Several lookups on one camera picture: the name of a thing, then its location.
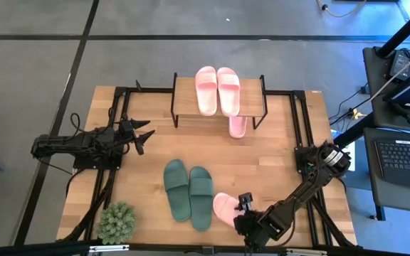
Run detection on white paper sheet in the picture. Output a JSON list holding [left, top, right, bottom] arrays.
[[343, 142, 357, 172]]

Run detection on green slide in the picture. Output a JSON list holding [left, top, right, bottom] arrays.
[[163, 159, 192, 223], [189, 166, 215, 233]]

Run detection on salmon pink slide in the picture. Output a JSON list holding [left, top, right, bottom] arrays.
[[212, 192, 246, 229], [228, 115, 248, 139]]

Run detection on black keyboard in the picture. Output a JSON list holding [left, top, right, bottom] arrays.
[[374, 138, 410, 190]]

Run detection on thick black diagonal pole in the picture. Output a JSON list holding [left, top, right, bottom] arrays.
[[376, 0, 410, 58]]

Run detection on hanging pale yellow cord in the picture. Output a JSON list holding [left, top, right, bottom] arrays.
[[367, 45, 410, 104]]

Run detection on green artificial plant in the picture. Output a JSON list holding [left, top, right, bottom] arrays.
[[96, 201, 137, 245]]

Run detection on black horizontal frame beam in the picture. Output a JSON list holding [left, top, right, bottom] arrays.
[[0, 240, 410, 256]]

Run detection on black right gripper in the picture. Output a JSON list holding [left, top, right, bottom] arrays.
[[233, 192, 265, 248]]

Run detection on grey desk with keyboard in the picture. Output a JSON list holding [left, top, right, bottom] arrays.
[[363, 127, 410, 221]]

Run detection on silver metal bracket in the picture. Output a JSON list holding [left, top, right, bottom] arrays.
[[285, 247, 329, 256], [88, 243, 130, 253]]

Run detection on yellow floor cable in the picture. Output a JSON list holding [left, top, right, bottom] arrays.
[[316, 0, 369, 18]]

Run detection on light pink slide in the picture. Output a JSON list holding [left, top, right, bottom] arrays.
[[194, 65, 219, 117], [216, 66, 241, 118]]

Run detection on wooden shelf with black frame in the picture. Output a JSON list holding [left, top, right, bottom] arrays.
[[170, 72, 268, 131]]

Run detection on black floor beam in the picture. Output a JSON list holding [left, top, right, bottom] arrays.
[[332, 115, 376, 150]]

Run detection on black aluminium table frame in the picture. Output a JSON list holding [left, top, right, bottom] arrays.
[[61, 80, 357, 250]]

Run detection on dark grey desk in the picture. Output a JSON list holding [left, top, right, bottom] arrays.
[[362, 46, 410, 133]]

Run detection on black power adapter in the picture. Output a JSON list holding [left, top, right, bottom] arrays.
[[389, 49, 410, 82]]

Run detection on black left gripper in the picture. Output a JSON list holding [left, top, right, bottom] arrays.
[[119, 119, 156, 156]]

